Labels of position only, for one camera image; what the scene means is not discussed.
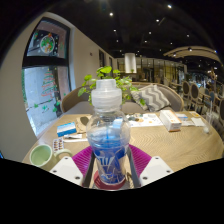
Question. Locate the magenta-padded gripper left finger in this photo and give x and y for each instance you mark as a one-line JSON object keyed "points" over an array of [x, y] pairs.
{"points": [[66, 168]]}

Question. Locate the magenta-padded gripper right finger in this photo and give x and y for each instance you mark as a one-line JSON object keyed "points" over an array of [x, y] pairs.
{"points": [[155, 170]]}

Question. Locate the clear bottle with blue label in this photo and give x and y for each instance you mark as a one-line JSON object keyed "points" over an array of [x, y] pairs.
{"points": [[108, 100]]}

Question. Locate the pill blister pack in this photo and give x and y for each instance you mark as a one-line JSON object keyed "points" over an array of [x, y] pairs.
{"points": [[58, 144]]}

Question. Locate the light green mug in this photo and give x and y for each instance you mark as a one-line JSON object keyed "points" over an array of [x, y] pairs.
{"points": [[40, 156]]}

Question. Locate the small blue white box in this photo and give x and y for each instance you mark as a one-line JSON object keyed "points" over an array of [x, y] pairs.
{"points": [[66, 129]]}

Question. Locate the printed white brochure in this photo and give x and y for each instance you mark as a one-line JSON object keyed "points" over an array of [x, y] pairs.
{"points": [[150, 120]]}

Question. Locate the long white carton box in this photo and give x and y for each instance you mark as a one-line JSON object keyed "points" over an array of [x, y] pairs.
{"points": [[170, 120]]}

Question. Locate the white paper leaflets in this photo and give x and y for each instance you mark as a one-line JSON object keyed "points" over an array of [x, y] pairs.
{"points": [[198, 121]]}

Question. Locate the grey curved sofa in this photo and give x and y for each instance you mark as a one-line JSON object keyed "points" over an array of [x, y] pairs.
{"points": [[71, 100]]}

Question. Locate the clear drinking glass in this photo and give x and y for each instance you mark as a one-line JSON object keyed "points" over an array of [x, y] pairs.
{"points": [[208, 125]]}

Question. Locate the grey chevron pillow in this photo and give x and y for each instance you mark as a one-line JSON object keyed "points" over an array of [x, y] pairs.
{"points": [[153, 98]]}

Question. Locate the dark-framed window with decals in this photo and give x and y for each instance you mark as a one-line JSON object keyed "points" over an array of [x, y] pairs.
{"points": [[43, 90]]}

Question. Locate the group of round-backed chairs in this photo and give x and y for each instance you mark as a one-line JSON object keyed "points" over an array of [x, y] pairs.
{"points": [[194, 91]]}

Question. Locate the green potted plant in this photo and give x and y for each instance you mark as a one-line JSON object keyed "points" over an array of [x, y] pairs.
{"points": [[106, 70]]}

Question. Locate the white round pillar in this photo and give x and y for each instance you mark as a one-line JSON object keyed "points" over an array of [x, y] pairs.
{"points": [[130, 63]]}

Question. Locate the group of ceiling spotlights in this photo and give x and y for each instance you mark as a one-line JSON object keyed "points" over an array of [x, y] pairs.
{"points": [[169, 6]]}

